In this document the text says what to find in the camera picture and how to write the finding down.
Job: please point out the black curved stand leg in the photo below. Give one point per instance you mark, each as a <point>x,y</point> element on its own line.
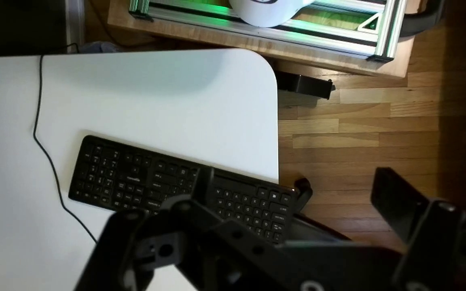
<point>424,17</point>

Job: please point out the black computer keyboard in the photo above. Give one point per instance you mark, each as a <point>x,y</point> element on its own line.
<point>129,177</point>

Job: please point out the aluminium profile frame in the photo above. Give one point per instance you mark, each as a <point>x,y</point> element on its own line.
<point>351,45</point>

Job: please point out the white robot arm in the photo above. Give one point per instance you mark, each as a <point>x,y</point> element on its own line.
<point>265,12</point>

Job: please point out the black table foot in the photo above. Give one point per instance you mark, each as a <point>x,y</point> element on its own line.
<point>302,84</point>

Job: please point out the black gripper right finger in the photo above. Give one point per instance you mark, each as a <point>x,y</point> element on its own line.
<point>432,242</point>

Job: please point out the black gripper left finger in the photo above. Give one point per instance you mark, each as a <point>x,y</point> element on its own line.
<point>152,247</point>

